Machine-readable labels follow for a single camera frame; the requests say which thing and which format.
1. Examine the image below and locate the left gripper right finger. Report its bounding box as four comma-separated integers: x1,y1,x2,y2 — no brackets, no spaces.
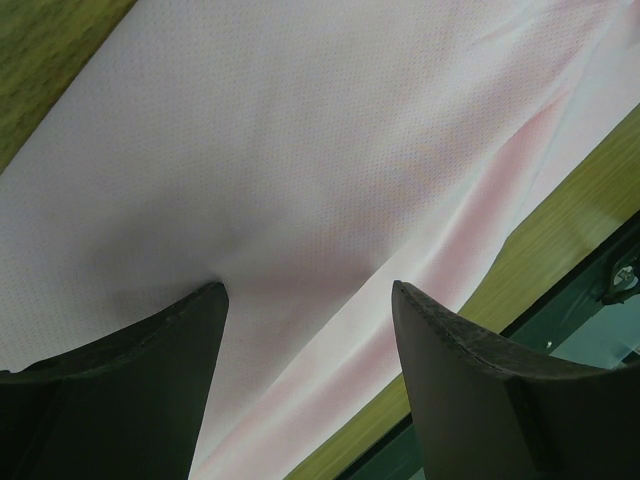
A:
392,281,639,479

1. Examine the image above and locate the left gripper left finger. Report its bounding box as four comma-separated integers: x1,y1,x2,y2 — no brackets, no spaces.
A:
1,283,229,480

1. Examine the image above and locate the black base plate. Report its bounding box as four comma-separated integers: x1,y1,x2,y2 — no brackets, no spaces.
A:
344,217,639,479

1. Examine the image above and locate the pink t shirt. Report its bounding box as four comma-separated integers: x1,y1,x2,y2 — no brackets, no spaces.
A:
1,1,639,479

